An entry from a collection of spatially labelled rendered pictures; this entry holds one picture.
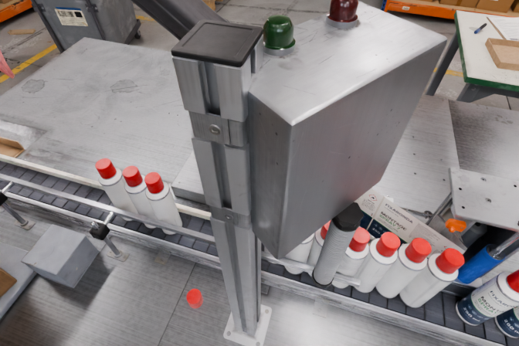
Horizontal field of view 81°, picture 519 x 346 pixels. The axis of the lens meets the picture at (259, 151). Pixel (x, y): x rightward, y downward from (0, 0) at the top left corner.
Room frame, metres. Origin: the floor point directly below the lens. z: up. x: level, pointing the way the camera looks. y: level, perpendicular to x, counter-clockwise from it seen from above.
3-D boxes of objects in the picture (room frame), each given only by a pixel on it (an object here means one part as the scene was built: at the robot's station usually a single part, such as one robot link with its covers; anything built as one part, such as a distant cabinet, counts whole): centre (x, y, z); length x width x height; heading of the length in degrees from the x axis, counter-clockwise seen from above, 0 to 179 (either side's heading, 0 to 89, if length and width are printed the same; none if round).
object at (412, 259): (0.24, -0.28, 0.98); 0.05 x 0.05 x 0.20
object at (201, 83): (0.18, 0.03, 1.16); 0.04 x 0.04 x 0.67; 73
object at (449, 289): (0.29, -0.41, 1.01); 0.14 x 0.13 x 0.26; 73
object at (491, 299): (0.19, -0.44, 0.98); 0.05 x 0.05 x 0.20
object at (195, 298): (0.23, 0.15, 0.85); 0.03 x 0.03 x 0.03
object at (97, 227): (0.36, 0.36, 0.91); 0.07 x 0.03 x 0.16; 163
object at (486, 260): (0.24, -0.43, 0.98); 0.03 x 0.03 x 0.16
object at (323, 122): (0.22, -0.05, 1.38); 0.17 x 0.10 x 0.19; 128
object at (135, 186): (0.41, 0.27, 0.98); 0.05 x 0.05 x 0.20
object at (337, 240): (0.19, -0.10, 1.18); 0.04 x 0.04 x 0.21
